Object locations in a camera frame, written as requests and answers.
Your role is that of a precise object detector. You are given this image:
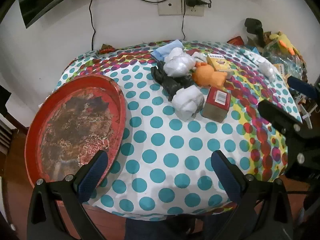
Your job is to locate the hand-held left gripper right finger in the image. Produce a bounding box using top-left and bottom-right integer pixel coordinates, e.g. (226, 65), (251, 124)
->
(211, 150), (294, 240)

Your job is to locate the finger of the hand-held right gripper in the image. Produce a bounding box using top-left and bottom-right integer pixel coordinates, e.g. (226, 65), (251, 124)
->
(257, 100), (320, 178)
(287, 76), (320, 100)

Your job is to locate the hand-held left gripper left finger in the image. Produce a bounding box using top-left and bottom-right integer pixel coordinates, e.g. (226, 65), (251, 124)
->
(26, 150), (109, 240)

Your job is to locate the red round tray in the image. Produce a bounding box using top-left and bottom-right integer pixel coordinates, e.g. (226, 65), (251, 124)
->
(24, 74), (127, 193)

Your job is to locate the red box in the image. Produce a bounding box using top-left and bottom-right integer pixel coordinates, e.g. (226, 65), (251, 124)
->
(201, 86), (232, 123)

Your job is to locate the yellow box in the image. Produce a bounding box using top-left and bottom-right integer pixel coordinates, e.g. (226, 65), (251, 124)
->
(207, 54), (232, 72)

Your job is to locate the orange plush toy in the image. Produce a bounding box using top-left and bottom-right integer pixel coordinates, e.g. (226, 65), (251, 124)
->
(192, 62), (232, 88)

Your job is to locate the small white sock ball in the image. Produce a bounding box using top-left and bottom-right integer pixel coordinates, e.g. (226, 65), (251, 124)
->
(257, 60), (275, 79)

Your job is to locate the polka-dot tablecloth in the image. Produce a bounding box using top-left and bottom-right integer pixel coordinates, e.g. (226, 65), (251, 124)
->
(51, 39), (307, 217)

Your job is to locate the red foil packet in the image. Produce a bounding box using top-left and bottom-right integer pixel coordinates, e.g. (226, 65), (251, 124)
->
(227, 36), (244, 46)

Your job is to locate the brown slatted furniture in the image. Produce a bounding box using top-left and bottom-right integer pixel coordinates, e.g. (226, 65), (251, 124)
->
(0, 119), (12, 154)

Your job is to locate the red snack wrapper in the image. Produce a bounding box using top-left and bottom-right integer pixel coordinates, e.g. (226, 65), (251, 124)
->
(99, 44), (115, 54)

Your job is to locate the light blue cloth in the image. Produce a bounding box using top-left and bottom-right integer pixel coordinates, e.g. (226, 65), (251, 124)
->
(152, 39), (183, 62)

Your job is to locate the black curved television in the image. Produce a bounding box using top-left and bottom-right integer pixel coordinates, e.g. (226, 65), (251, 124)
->
(19, 0), (276, 28)

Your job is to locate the white wall power socket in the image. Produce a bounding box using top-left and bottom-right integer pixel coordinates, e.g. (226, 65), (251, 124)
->
(184, 2), (205, 17)

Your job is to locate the black adapter cable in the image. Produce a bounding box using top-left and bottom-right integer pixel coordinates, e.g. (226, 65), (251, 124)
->
(181, 6), (187, 41)

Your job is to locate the white coax wall plate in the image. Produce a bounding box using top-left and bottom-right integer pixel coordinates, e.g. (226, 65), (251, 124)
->
(157, 0), (185, 16)

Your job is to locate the black television cable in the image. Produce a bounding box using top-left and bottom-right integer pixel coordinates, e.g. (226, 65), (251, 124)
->
(89, 0), (97, 51)

